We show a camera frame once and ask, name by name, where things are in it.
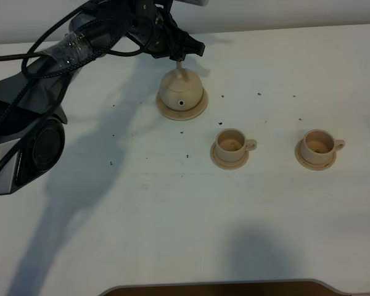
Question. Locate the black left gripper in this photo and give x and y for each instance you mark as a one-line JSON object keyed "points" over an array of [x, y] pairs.
{"points": [[152, 29]]}

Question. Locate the beige ceramic teapot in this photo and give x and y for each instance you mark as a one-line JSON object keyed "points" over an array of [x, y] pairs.
{"points": [[181, 89]]}

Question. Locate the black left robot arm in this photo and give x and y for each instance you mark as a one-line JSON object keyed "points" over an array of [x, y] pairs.
{"points": [[32, 120]]}

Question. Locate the beige teapot saucer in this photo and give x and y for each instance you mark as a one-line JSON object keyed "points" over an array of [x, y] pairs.
{"points": [[185, 114]]}

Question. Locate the beige teacup near teapot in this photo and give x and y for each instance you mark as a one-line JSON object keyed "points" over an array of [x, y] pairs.
{"points": [[231, 145]]}

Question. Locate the beige saucer under near teacup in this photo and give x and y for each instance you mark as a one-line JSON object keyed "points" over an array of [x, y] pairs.
{"points": [[226, 165]]}

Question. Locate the beige saucer under teacup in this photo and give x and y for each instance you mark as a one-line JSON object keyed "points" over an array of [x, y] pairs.
{"points": [[226, 165], [310, 166]]}

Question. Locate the beige teacup far right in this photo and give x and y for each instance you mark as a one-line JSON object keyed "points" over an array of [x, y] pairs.
{"points": [[318, 147]]}

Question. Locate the beige saucer under far teacup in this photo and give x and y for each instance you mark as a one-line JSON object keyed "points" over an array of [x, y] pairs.
{"points": [[310, 166]]}

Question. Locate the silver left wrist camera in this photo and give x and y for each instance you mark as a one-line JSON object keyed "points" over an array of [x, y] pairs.
{"points": [[195, 2]]}

